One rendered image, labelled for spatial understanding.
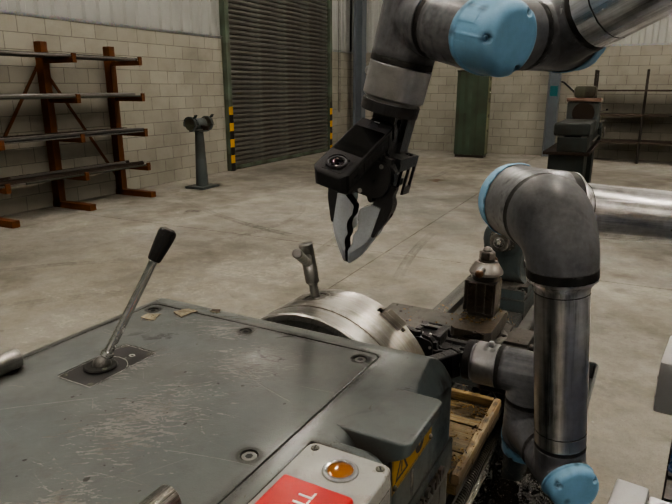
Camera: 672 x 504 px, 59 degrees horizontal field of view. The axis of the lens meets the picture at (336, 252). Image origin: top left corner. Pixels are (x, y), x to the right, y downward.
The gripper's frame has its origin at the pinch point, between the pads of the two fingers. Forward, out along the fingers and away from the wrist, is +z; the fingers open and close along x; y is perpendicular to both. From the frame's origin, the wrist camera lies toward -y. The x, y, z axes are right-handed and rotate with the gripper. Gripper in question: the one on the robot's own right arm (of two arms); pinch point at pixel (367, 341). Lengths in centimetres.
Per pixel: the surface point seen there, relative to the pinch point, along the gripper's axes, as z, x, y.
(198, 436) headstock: -13, 17, -60
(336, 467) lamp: -26, 18, -58
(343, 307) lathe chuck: -6.5, 15.3, -21.5
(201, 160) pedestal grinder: 598, -64, 617
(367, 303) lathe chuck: -8.3, 14.8, -17.2
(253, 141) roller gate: 697, -58, 882
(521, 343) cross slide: -20.8, -11.1, 39.2
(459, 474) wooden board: -21.1, -17.7, -6.2
